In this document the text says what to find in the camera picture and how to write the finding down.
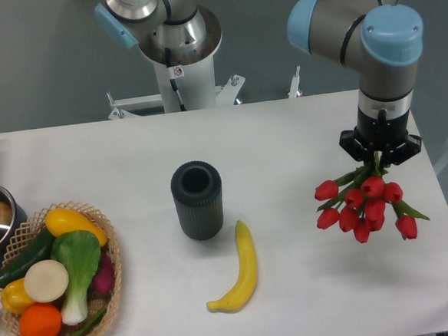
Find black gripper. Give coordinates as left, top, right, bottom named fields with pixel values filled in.
left=339, top=91, right=422, bottom=166

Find red tulip bouquet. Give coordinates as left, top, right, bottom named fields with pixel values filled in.
left=314, top=152, right=429, bottom=244

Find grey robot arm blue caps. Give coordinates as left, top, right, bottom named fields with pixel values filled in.
left=286, top=0, right=423, bottom=168

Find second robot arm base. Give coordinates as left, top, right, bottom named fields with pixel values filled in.
left=94, top=0, right=222, bottom=67

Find dark grey ribbed vase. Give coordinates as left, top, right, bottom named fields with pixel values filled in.
left=170, top=160, right=224, bottom=241

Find yellow banana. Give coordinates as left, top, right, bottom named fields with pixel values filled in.
left=206, top=220, right=259, bottom=313

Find purple sweet potato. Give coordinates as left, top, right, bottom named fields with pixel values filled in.
left=91, top=252, right=115, bottom=295

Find green bok choy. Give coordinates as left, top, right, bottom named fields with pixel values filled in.
left=51, top=230, right=101, bottom=326

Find yellow squash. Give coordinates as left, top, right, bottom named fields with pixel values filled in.
left=44, top=208, right=107, bottom=246

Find green chili pepper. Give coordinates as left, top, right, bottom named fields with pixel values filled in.
left=68, top=307, right=107, bottom=336

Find woven wicker basket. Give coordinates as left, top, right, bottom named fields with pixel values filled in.
left=2, top=201, right=122, bottom=336

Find dark green cucumber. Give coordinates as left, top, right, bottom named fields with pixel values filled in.
left=0, top=227, right=55, bottom=289

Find cream round radish slice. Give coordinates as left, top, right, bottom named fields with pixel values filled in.
left=24, top=259, right=69, bottom=303

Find orange fruit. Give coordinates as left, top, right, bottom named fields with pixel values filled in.
left=19, top=303, right=62, bottom=336

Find yellow bell pepper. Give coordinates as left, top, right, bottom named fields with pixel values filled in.
left=1, top=278, right=35, bottom=315

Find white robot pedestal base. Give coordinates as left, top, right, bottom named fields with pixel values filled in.
left=107, top=55, right=245, bottom=120

